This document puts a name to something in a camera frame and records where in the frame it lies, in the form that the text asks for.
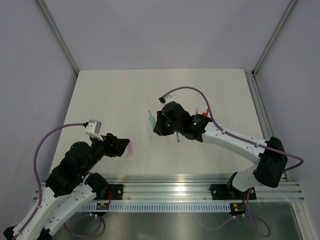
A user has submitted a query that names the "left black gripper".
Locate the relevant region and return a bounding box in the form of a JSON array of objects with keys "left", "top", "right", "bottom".
[{"left": 80, "top": 132, "right": 130, "bottom": 175}]

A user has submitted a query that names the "pink highlighter marker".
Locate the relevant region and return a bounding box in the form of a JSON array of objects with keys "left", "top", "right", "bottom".
[{"left": 127, "top": 141, "right": 133, "bottom": 156}]

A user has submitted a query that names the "green highlighter marker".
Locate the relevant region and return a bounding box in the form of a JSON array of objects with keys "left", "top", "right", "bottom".
[{"left": 148, "top": 110, "right": 157, "bottom": 128}]

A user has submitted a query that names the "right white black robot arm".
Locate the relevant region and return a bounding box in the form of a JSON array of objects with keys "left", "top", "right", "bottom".
[{"left": 153, "top": 101, "right": 288, "bottom": 198}]

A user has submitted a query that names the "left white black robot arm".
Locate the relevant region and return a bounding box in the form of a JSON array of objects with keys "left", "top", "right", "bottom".
[{"left": 3, "top": 133, "right": 130, "bottom": 240}]

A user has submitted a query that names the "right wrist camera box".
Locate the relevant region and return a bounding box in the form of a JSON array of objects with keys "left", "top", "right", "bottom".
[{"left": 158, "top": 94, "right": 175, "bottom": 105}]

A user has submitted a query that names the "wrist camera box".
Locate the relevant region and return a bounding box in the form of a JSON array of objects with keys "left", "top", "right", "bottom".
[
  {"left": 84, "top": 119, "right": 103, "bottom": 141},
  {"left": 158, "top": 94, "right": 175, "bottom": 105}
]

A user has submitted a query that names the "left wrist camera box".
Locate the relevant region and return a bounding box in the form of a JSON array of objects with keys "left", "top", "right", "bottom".
[{"left": 84, "top": 119, "right": 103, "bottom": 141}]

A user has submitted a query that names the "aluminium front rail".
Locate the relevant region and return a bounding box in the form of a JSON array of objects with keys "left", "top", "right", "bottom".
[{"left": 102, "top": 174, "right": 305, "bottom": 203}]

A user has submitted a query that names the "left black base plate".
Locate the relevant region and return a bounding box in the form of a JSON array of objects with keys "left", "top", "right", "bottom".
[{"left": 95, "top": 184, "right": 124, "bottom": 201}]

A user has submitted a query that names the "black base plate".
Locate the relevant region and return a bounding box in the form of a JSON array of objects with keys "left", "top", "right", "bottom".
[
  {"left": 95, "top": 184, "right": 124, "bottom": 201},
  {"left": 209, "top": 172, "right": 257, "bottom": 201}
]

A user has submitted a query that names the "white slotted cable duct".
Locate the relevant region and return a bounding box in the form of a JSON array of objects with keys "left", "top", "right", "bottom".
[{"left": 79, "top": 202, "right": 245, "bottom": 213}]

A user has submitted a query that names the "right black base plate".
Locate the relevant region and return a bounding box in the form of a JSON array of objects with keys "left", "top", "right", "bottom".
[{"left": 209, "top": 172, "right": 257, "bottom": 201}]

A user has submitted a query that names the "right aluminium side rail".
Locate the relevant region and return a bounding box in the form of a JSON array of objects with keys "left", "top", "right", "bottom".
[{"left": 244, "top": 70, "right": 290, "bottom": 182}]

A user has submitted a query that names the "left aluminium frame post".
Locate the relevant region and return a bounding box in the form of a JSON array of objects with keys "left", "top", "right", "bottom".
[{"left": 35, "top": 0, "right": 80, "bottom": 76}]

